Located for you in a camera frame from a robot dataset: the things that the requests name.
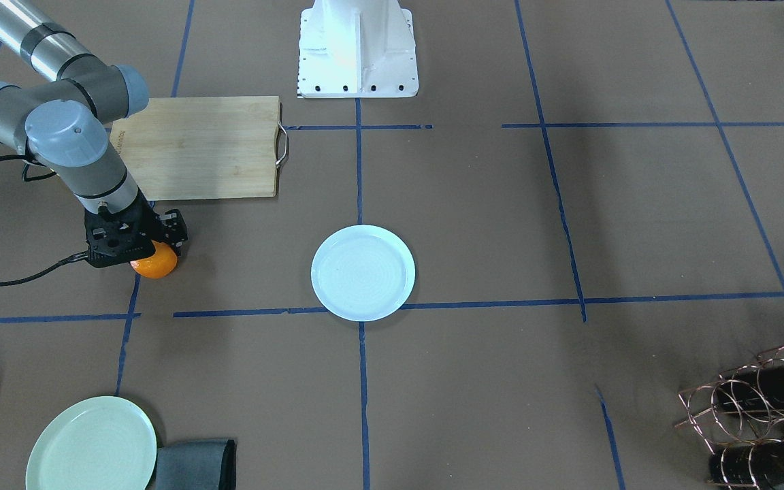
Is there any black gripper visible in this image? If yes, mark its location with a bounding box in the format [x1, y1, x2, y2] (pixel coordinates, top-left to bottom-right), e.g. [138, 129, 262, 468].
[140, 191, 188, 257]

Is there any orange mandarin fruit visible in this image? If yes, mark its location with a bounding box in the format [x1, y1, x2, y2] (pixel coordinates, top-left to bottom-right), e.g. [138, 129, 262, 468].
[130, 241, 178, 279]

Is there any light blue plate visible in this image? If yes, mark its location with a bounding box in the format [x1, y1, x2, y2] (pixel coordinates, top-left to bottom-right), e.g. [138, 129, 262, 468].
[310, 225, 417, 322]

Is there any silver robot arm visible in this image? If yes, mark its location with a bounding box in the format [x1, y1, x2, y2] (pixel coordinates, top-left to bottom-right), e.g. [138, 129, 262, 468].
[0, 1, 188, 267]

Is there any light green plate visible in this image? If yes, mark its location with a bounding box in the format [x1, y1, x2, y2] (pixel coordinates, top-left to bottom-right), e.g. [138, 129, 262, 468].
[24, 396, 157, 489]

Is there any wooden cutting board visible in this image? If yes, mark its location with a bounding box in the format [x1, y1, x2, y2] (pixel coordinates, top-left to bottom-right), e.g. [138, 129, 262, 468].
[110, 96, 289, 201]

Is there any folded grey cloth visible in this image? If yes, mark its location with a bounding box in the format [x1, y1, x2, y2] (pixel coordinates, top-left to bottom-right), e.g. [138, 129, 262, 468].
[154, 438, 237, 489]

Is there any dark wine bottle lower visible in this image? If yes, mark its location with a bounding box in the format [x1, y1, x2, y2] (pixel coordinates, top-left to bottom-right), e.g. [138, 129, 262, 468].
[708, 441, 784, 489]

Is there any dark wine bottle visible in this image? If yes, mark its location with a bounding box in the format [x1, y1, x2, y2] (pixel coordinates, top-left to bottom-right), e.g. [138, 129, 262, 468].
[715, 363, 784, 412]
[708, 441, 784, 489]

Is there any dark wine bottle upper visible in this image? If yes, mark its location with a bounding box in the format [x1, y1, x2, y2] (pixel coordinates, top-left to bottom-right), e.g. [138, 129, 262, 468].
[715, 363, 784, 412]

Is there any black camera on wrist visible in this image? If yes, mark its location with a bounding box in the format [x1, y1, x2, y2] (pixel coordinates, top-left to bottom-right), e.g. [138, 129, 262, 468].
[84, 199, 158, 269]

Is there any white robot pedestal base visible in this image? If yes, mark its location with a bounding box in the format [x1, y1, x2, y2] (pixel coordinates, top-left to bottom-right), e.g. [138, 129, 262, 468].
[297, 1, 420, 99]

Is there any copper wire bottle rack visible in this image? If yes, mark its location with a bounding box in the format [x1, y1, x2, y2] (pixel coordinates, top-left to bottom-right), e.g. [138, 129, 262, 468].
[678, 345, 784, 489]

